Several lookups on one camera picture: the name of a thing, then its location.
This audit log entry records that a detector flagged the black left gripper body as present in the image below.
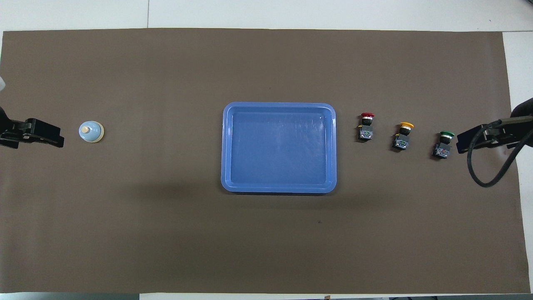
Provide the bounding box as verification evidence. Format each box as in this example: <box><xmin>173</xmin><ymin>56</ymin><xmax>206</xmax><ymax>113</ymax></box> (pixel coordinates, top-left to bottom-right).
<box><xmin>0</xmin><ymin>106</ymin><xmax>26</xmax><ymax>139</ymax></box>

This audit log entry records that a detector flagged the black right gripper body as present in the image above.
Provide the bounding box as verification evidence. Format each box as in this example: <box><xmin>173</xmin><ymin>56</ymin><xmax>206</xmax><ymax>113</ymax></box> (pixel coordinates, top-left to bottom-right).
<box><xmin>486</xmin><ymin>98</ymin><xmax>533</xmax><ymax>144</ymax></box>

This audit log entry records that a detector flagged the green push button switch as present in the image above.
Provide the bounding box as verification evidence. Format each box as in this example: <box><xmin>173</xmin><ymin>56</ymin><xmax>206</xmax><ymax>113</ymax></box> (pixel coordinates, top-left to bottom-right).
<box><xmin>432</xmin><ymin>130</ymin><xmax>455</xmax><ymax>160</ymax></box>

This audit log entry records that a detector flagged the light blue call bell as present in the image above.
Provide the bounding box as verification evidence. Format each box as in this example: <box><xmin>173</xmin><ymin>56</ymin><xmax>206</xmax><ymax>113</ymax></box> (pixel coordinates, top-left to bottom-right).
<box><xmin>78</xmin><ymin>120</ymin><xmax>105</xmax><ymax>143</ymax></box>

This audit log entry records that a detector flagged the yellow push button switch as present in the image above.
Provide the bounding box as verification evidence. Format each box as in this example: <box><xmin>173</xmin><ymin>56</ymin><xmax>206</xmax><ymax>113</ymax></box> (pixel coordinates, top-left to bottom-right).
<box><xmin>391</xmin><ymin>121</ymin><xmax>415</xmax><ymax>151</ymax></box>

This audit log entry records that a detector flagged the red push button switch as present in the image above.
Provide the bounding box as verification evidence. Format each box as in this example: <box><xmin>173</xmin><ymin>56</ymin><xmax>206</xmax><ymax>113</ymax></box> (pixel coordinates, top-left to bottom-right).
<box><xmin>357</xmin><ymin>112</ymin><xmax>375</xmax><ymax>142</ymax></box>

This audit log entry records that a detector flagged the blue plastic tray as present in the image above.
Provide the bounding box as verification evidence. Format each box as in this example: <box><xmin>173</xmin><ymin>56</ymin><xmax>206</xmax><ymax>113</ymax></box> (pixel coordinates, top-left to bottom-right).
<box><xmin>221</xmin><ymin>102</ymin><xmax>337</xmax><ymax>194</ymax></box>

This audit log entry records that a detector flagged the brown paper table mat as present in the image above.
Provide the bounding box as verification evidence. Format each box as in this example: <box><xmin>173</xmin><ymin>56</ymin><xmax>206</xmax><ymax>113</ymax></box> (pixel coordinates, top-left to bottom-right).
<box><xmin>0</xmin><ymin>28</ymin><xmax>530</xmax><ymax>294</ymax></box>

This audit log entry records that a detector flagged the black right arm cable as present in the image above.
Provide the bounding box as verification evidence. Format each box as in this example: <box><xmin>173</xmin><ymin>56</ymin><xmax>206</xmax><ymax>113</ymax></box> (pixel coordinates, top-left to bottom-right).
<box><xmin>467</xmin><ymin>118</ymin><xmax>533</xmax><ymax>188</ymax></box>

